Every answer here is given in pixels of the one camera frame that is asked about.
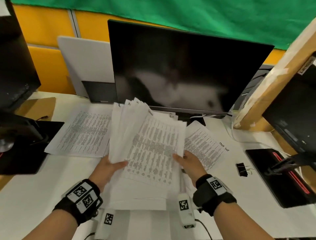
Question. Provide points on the person's right hand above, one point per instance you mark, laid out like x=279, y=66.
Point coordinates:
x=193, y=167

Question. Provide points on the person's left hand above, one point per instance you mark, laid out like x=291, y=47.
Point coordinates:
x=103, y=171

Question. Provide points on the person's left thumb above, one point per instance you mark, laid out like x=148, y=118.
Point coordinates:
x=119, y=165

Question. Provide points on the person's right thumb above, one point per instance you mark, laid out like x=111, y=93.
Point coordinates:
x=178, y=157

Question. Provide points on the sheaf of printed papers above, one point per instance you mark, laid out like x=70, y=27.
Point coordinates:
x=150, y=143

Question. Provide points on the person's right forearm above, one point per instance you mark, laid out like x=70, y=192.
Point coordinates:
x=238, y=225

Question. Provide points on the person's left forearm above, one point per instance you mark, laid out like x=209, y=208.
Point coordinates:
x=55, y=226

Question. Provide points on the printed sheet with handwriting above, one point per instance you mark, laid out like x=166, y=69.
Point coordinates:
x=205, y=145

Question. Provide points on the pile of white papers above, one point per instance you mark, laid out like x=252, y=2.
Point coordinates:
x=138, y=197

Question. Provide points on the black monitor stand base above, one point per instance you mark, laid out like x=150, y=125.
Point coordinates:
x=195, y=120

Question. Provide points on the small white label slip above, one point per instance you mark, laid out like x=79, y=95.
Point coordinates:
x=167, y=115

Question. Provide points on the printed paper sheet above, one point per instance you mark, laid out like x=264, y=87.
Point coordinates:
x=84, y=133

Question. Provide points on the black binder clip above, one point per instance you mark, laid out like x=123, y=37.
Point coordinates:
x=242, y=169

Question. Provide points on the grey rectangular panel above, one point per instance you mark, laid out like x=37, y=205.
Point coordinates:
x=98, y=91

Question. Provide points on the large black computer monitor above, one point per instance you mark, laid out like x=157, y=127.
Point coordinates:
x=187, y=66

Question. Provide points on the black square stand base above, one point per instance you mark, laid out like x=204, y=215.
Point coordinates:
x=27, y=148

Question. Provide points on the brown cardboard sheet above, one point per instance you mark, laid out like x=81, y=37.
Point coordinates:
x=37, y=108

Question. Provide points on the black stand base red stripe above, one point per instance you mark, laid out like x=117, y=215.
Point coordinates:
x=279, y=183

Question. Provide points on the white flat panel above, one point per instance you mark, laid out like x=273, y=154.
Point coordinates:
x=84, y=61

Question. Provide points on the long brown cardboard box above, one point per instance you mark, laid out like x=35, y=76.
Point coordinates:
x=276, y=81

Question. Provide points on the black monitor with label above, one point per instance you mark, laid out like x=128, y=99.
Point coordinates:
x=293, y=111

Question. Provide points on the black monitor with round stand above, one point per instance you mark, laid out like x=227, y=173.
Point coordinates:
x=14, y=64

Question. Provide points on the green cloth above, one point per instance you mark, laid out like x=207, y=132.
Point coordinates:
x=222, y=17

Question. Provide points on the yellow office partition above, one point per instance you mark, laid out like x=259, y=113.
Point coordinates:
x=47, y=27

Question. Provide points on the white wrist camera with marker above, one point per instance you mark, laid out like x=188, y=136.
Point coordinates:
x=185, y=209
x=106, y=225

